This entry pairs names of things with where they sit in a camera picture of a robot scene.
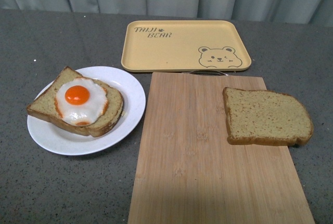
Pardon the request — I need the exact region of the yellow bear tray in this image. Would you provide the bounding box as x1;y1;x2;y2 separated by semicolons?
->
121;20;252;72

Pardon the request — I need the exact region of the fake fried egg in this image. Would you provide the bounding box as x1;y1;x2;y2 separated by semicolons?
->
55;77;108;126

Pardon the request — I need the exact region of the bamboo cutting board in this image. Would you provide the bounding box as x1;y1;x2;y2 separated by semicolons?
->
128;72;314;223

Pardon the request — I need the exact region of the bread slice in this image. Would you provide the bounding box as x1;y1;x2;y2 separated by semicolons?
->
223;87;314;146
27;67;124;137

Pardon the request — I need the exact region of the white round plate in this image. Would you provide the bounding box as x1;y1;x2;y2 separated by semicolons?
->
27;66;146;155

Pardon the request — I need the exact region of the metal cutting board handle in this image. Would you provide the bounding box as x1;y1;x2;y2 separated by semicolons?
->
189;70;228;76

